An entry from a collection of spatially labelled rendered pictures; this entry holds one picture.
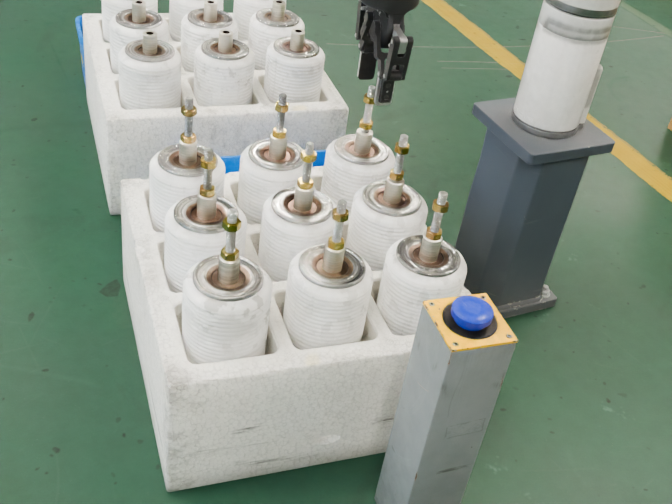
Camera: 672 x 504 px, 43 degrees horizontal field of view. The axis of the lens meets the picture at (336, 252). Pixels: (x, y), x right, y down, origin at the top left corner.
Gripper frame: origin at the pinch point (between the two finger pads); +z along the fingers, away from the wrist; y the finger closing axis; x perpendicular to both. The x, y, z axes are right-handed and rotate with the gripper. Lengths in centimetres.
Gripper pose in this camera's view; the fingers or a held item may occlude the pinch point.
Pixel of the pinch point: (374, 81)
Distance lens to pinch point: 112.4
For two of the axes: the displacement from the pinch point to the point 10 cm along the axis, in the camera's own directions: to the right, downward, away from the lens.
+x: 9.5, -0.9, 2.9
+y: 2.8, 6.2, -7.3
